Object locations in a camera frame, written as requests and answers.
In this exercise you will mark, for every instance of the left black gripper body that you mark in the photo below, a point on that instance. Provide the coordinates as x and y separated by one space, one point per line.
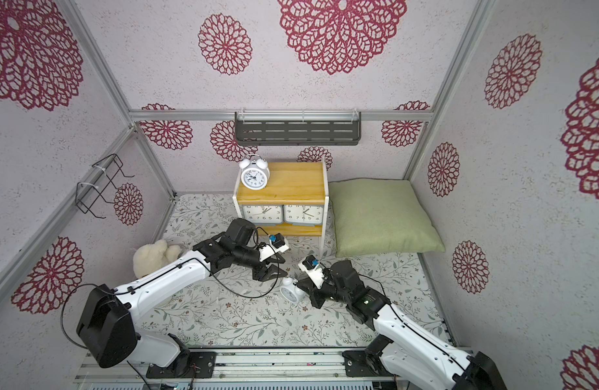
261 273

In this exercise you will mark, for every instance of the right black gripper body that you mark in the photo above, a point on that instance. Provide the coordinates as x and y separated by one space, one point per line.
316 290

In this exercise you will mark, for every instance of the white twin-bell alarm clock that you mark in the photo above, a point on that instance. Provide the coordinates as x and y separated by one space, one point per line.
290 290
254 172

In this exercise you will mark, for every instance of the grey square alarm clock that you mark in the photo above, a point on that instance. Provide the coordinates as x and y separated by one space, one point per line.
304 215
263 214

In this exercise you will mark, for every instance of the wooden two-tier white-frame shelf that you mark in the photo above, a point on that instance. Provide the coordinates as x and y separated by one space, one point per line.
291 183

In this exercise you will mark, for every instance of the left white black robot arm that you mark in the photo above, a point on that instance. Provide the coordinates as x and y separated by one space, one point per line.
108 322

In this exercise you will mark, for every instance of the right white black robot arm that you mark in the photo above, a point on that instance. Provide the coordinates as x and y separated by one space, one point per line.
402 347

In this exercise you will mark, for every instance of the green pillow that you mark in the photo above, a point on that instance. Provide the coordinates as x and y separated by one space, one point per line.
373 216

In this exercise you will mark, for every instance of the white plush teddy bear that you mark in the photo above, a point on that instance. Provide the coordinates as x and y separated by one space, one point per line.
152 257

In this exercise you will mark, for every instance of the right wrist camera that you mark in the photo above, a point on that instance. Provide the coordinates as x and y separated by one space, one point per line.
312 267

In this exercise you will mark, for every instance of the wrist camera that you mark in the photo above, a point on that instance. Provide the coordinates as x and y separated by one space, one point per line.
272 247
312 267

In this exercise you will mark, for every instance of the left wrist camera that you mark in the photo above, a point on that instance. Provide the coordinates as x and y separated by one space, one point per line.
272 247

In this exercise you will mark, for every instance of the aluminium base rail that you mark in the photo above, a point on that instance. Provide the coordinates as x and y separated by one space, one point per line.
256 368

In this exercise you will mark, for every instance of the grey wall-mounted metal shelf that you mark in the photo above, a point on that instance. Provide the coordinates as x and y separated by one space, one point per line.
301 129

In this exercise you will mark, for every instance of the black wire wall rack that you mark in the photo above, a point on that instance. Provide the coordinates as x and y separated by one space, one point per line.
105 171

